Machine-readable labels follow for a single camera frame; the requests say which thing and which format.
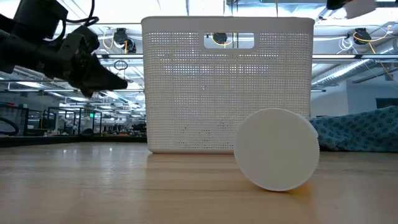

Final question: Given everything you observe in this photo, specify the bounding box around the black aluminium table frame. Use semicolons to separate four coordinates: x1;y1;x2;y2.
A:
0;135;148;148

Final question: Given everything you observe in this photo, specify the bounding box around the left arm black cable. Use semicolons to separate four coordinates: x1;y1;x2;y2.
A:
62;0;100;27

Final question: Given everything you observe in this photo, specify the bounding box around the silver ventilation duct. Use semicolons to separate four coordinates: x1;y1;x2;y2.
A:
312;46;398;88

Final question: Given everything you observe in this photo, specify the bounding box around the white perforated plastic basket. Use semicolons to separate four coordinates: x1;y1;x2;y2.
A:
140;16;316;155

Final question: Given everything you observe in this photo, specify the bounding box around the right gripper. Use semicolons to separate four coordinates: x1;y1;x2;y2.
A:
326;0;356;11

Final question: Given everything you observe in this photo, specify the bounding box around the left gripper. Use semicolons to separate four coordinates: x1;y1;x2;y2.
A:
37;25;129;98

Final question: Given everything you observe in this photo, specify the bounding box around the black ceiling cable reel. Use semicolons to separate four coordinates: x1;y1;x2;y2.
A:
353;27;372;45
113;27;137;54
212;32;228;45

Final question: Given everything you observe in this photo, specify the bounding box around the dark wall screen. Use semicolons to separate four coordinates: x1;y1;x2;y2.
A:
375;98;398;110

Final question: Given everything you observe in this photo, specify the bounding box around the white round disc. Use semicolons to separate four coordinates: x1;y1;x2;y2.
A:
233;107;321;192

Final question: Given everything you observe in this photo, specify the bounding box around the teal patterned cloth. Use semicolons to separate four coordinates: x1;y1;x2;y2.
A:
309;105;398;153

